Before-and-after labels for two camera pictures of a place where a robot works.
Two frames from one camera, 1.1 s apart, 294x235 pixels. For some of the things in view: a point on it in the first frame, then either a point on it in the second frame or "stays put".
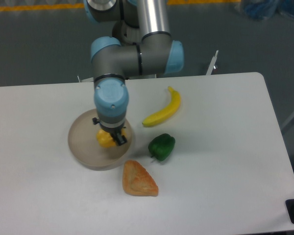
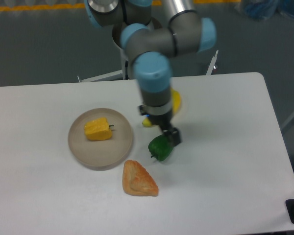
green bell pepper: (161, 146) stays put
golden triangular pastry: (136, 181) stays put
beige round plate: (85, 148) stays put
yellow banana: (165, 113) stays put
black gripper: (115, 132) -> (164, 120)
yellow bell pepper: (105, 138) -> (98, 129)
